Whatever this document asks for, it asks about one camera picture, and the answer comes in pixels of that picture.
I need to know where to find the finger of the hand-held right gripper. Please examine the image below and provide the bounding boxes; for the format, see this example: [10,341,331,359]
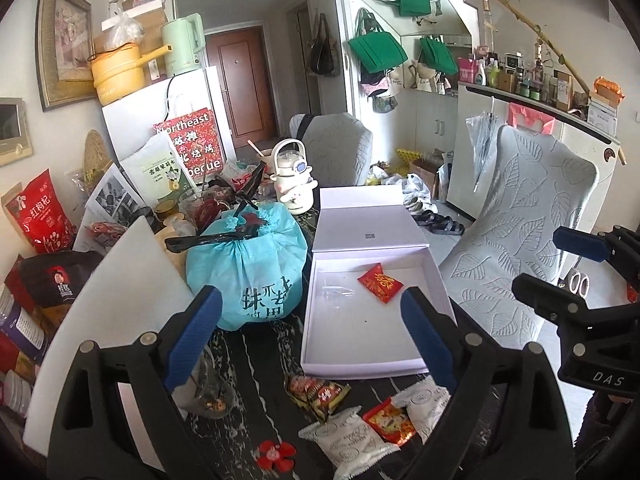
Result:
[511,272,603,343]
[552,226,640,281]

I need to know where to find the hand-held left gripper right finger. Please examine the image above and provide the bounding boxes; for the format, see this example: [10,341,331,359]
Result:
[400,285,576,480]

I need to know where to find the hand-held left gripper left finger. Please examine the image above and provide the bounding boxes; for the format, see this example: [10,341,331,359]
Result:
[47,285,223,480]

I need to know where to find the white bread packet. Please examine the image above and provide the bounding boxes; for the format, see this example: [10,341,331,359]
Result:
[298,405,401,480]
[391,375,451,443]

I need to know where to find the white gift box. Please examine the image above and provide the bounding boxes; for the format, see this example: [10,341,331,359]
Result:
[300,186,458,378]

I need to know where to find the red gold-print snack packet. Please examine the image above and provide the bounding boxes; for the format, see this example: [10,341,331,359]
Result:
[357,263,405,305]

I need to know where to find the red food-print snack packet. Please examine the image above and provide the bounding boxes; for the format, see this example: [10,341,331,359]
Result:
[362,397,417,446]

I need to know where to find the brown snack packet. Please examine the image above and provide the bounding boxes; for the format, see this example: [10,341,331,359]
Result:
[284,375,352,423]

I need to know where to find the glass cup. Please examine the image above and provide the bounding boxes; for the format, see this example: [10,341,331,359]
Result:
[175,345,237,420]

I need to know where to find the leaf-pattern covered chair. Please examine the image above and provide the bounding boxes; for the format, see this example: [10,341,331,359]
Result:
[440,125,600,361]

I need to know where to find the blue non-woven bag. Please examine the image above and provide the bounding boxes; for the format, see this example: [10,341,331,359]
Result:
[186,203,308,332]

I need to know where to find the white foam board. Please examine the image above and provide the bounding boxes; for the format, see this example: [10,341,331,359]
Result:
[22,216,201,461]

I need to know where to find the clear plastic wrapper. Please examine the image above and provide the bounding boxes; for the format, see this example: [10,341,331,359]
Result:
[320,277,358,306]

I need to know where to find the glass jar with red contents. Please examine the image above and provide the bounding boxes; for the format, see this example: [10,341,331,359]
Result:
[180,187,231,231]

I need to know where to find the white counter cabinet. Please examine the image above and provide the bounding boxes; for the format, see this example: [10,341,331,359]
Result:
[446,82,621,221]

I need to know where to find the pink gift bag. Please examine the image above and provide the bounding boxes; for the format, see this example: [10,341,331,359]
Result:
[507,102,557,136]

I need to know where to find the clear folded umbrella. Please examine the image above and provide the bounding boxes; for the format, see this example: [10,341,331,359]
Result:
[465,112,499,193]

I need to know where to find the red paper flower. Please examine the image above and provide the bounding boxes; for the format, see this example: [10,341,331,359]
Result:
[256,440,297,473]

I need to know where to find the dark snack packet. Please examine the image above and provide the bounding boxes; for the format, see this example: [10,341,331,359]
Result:
[5,250,103,326]

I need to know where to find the pile of white plastic bags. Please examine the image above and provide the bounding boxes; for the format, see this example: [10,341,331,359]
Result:
[402,172,438,211]

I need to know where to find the orange snack packet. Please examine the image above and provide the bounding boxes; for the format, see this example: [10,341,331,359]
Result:
[594,76,626,106]

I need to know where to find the cardboard box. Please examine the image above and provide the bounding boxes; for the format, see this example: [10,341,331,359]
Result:
[409,157,446,198]

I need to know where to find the black and white magazine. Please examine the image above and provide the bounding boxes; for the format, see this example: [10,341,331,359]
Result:
[85,162,151,226]

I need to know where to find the purple snack packet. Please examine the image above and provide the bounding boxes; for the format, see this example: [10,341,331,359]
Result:
[0,285,51,361]

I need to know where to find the white green-print paper bag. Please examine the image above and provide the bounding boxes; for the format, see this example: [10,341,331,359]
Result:
[120,132,198,211]

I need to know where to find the row of bottles and jars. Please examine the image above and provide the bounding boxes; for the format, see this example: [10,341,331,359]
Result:
[457,45,591,111]

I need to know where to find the white electric kettle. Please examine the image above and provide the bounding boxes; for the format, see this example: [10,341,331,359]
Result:
[270,138,319,216]

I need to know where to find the yellow egg tray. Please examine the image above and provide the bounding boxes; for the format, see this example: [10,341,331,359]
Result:
[395,147,426,168]

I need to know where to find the white cupboard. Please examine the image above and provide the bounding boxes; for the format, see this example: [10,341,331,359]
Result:
[404,87,458,153]

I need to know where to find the red goji berry packet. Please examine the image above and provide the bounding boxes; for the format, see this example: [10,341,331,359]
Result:
[2,169,76,256]

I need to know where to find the red paper bag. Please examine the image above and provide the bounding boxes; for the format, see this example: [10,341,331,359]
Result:
[152,106,224,181]

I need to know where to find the round woven trivet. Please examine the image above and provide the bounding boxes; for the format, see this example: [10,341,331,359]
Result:
[82,129,115,196]

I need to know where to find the grey covered chair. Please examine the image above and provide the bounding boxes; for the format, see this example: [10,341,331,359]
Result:
[289,112,374,188]

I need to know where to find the white tote bag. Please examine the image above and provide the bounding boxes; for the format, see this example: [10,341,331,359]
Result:
[410,60,441,93]

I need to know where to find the dried vine branch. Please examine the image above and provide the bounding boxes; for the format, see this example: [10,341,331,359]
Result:
[465,0,628,166]

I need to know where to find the white refrigerator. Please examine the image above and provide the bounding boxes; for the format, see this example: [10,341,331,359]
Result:
[101,66,236,176]

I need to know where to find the pink floral hanging bag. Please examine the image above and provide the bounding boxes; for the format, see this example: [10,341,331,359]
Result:
[360,72,401,113]

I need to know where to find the brown wooden door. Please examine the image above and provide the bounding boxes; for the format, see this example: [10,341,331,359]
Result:
[205,25,278,148]

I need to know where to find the yellow pot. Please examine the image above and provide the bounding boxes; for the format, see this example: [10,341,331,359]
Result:
[90,42,173,107]

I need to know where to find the green tote bag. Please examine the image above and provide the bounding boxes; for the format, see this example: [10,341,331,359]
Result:
[347,7,408,73]

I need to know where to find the green electric kettle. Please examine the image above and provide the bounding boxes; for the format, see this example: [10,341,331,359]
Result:
[161,14,206,78]

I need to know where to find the dark hanging handbag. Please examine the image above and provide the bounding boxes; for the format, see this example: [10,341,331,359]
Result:
[310,12,341,78]

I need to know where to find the white plastic bag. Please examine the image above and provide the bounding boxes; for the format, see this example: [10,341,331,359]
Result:
[101,2,146,51]

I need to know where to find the framed picture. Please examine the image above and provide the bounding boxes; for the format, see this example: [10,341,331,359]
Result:
[36,0,96,112]

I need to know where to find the white-handled scissors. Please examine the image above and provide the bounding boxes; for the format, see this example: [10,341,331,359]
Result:
[567,270,592,297]

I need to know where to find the wall intercom monitor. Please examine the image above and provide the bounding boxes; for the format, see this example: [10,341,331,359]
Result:
[0,97,33,167]

